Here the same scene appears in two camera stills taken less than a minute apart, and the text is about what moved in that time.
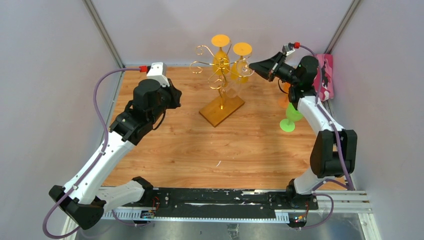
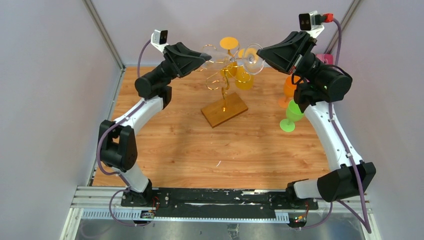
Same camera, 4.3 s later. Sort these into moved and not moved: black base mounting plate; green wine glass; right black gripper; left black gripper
Moved: right black gripper; left black gripper
Not moved: black base mounting plate; green wine glass
